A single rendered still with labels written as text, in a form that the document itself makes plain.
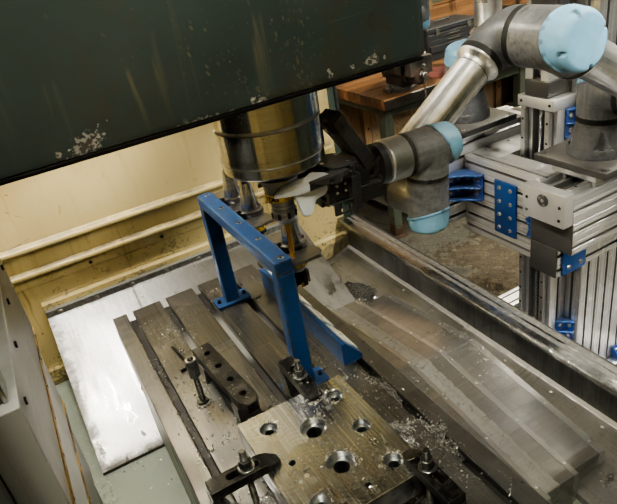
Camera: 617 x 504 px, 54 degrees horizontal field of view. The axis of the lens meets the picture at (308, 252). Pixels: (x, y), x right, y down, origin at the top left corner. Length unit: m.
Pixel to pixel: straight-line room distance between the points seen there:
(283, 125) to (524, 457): 0.93
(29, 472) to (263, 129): 0.50
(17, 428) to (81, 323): 1.31
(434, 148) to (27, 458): 0.75
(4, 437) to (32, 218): 1.27
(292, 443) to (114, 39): 0.74
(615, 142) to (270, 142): 1.05
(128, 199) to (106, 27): 1.29
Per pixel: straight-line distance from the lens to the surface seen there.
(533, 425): 1.54
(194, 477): 1.27
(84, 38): 0.70
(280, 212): 0.95
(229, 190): 1.52
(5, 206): 1.92
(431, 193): 1.08
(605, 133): 1.68
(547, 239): 1.74
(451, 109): 1.25
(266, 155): 0.85
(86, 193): 1.93
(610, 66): 1.38
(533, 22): 1.26
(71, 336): 1.99
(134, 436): 1.79
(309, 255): 1.21
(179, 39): 0.73
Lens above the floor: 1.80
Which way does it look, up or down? 29 degrees down
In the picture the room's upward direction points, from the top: 10 degrees counter-clockwise
